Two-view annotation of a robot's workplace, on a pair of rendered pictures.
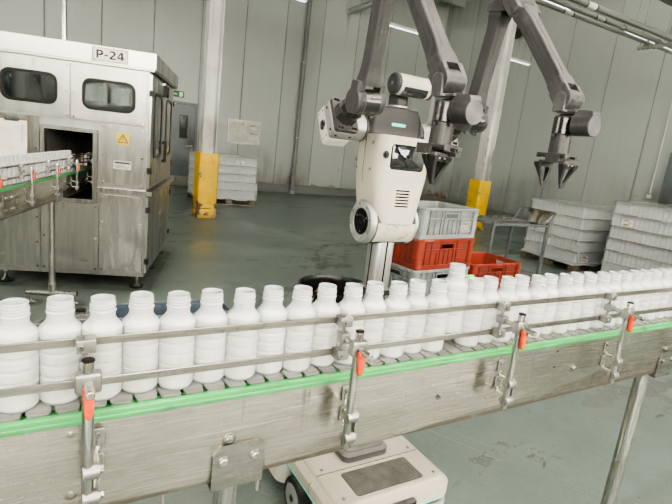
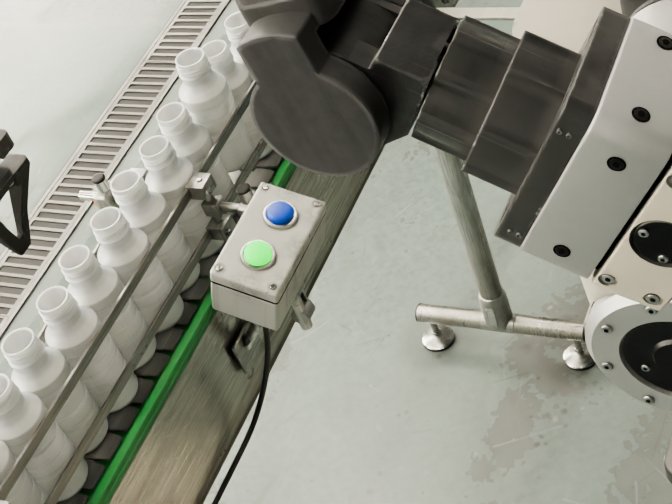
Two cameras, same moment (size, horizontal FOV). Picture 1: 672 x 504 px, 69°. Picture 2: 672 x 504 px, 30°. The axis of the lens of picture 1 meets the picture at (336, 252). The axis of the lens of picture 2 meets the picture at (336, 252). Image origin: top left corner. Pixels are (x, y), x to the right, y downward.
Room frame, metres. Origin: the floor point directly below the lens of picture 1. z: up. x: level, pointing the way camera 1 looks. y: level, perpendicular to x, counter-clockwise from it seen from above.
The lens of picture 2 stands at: (2.34, -0.67, 1.99)
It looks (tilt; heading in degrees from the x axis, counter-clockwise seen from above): 43 degrees down; 159
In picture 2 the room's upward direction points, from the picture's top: 23 degrees counter-clockwise
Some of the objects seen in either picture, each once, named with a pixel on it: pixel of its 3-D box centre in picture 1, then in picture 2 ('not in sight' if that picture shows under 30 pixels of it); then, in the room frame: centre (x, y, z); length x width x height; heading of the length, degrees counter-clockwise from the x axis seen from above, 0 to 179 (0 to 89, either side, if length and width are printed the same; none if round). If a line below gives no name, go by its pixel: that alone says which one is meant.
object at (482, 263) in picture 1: (477, 270); not in sight; (4.07, -1.22, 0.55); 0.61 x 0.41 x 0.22; 124
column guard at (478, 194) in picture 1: (476, 204); not in sight; (10.91, -2.99, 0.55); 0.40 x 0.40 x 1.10; 31
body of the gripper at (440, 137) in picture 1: (440, 137); not in sight; (1.27, -0.23, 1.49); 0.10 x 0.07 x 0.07; 38
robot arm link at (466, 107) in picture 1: (459, 99); not in sight; (1.24, -0.25, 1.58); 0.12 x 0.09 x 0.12; 33
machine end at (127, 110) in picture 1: (94, 165); not in sight; (4.74, 2.43, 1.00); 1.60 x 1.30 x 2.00; 13
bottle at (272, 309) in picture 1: (270, 329); not in sight; (0.87, 0.11, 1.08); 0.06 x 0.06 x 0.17
